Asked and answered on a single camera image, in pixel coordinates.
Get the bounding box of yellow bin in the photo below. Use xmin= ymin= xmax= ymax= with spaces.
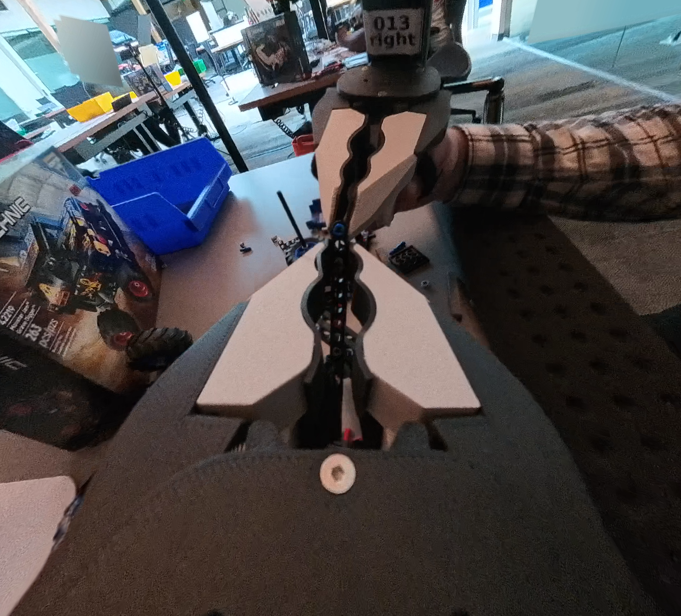
xmin=67 ymin=93 xmax=118 ymax=122

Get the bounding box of black studded toy plate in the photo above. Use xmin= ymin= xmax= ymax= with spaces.
xmin=389 ymin=242 xmax=432 ymax=274

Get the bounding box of dark wooden table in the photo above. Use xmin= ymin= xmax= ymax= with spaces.
xmin=237 ymin=69 xmax=352 ymax=112

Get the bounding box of black metal pole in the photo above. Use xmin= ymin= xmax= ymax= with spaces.
xmin=110 ymin=0 xmax=248 ymax=172

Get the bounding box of person's right hand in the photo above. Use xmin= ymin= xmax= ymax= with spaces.
xmin=394 ymin=123 xmax=471 ymax=213

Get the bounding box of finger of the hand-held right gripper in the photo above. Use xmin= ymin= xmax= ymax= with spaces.
xmin=349 ymin=111 xmax=428 ymax=234
xmin=315 ymin=108 xmax=368 ymax=225

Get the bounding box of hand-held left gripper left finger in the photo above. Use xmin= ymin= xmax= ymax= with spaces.
xmin=195 ymin=244 xmax=325 ymax=444

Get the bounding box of black toy truck chassis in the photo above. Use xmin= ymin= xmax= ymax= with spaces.
xmin=320 ymin=218 xmax=357 ymax=447

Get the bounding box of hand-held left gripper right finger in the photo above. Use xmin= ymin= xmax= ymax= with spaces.
xmin=355 ymin=244 xmax=483 ymax=444

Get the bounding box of person's right forearm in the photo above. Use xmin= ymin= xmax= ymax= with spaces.
xmin=442 ymin=104 xmax=681 ymax=223

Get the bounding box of black toy wheel blue rim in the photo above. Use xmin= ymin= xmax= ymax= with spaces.
xmin=126 ymin=327 xmax=194 ymax=372

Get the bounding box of light grey desk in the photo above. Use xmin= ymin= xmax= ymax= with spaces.
xmin=0 ymin=154 xmax=480 ymax=532

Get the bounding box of long black toy axle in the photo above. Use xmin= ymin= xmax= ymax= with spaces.
xmin=277 ymin=191 xmax=304 ymax=245

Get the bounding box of monster truck toy set box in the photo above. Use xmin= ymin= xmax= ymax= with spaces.
xmin=0 ymin=149 xmax=160 ymax=393

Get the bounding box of dark printed box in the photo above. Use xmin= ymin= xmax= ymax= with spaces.
xmin=243 ymin=12 xmax=311 ymax=85

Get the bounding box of white document stand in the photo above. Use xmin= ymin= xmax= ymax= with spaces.
xmin=0 ymin=476 xmax=77 ymax=616

